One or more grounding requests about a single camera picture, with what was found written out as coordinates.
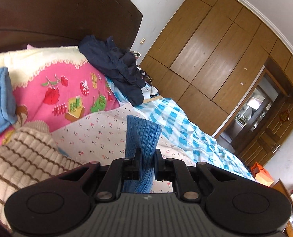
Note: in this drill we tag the dark navy jacket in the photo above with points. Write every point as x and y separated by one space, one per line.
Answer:
116 66

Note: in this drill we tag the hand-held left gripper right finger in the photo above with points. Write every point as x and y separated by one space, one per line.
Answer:
158 164

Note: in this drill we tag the blue white checked quilt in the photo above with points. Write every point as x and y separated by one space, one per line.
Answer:
176 128

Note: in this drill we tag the cream brown striped sweater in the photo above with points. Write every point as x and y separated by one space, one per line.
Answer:
20 158

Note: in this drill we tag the orange paper bag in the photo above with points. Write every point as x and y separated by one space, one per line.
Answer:
262 175

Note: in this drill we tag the blue striped knit sweater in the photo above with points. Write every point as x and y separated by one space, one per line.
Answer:
141 133

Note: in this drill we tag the wooden wardrobe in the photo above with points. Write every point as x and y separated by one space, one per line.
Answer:
210 49

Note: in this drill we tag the dark wooden headboard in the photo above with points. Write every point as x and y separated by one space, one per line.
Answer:
62 12

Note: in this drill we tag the black white patterned cloth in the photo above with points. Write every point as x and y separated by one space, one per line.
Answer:
148 88

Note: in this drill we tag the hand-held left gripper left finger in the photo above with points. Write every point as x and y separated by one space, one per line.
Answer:
136 164

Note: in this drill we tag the wall light switch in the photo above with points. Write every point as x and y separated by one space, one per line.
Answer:
143 41

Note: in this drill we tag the pink cartoon blanket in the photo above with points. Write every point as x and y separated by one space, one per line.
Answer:
62 84

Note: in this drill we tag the brown wooden door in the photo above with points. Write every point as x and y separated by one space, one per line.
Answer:
272 133

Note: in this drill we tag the wooden side cabinet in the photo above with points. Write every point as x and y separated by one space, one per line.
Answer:
289 209

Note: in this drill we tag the cherry print bed sheet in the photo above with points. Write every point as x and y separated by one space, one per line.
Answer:
99 133

